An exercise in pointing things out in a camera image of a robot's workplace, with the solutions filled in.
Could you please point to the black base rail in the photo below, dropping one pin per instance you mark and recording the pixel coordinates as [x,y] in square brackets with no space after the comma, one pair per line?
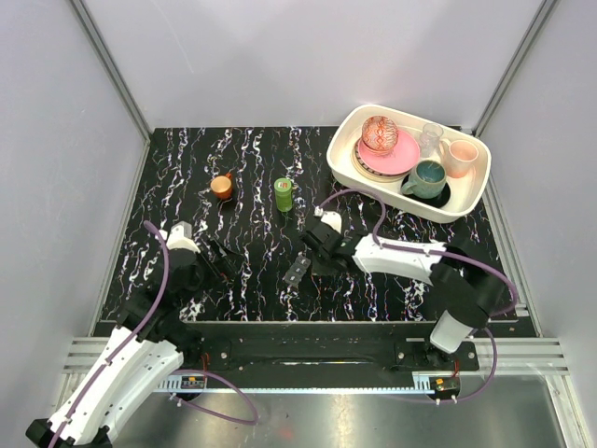
[389,346]

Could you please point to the clear weekly pill organizer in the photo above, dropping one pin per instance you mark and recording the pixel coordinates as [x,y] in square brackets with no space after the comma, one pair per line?
[297,270]

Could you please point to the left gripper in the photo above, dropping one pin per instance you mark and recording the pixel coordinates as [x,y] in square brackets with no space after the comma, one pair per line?
[229,263]

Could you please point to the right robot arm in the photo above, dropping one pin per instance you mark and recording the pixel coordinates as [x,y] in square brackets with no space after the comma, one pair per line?
[469,290]

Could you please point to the black saucer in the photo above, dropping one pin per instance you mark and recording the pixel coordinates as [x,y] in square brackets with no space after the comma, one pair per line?
[438,201]

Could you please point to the teal ceramic mug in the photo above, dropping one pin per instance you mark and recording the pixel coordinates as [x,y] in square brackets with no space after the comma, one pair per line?
[426,180]

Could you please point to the green pill bottle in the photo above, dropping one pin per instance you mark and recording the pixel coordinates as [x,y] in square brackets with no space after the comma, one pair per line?
[283,192]

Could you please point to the small orange cup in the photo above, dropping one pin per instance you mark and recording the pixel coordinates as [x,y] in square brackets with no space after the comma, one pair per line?
[222,186]

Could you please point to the pink plate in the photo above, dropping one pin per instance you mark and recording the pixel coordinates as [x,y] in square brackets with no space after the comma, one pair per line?
[404,156]

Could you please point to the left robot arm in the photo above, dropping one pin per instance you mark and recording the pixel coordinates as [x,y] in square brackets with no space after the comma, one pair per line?
[147,344]

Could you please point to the cream striped plate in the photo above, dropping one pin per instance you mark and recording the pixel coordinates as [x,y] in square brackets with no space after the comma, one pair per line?
[368,173]

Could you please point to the clear glass cup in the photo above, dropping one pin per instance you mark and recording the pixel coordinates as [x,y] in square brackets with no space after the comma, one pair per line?
[430,141]

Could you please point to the white rectangular tub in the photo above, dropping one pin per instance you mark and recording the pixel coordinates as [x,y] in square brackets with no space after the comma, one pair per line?
[465,191]

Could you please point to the pink mug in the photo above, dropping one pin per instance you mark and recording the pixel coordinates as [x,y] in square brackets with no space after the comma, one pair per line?
[458,157]

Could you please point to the patterned red bowl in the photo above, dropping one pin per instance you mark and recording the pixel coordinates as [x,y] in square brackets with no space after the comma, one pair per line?
[379,134]

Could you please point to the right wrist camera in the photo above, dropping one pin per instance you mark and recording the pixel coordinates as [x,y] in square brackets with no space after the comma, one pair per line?
[330,218]

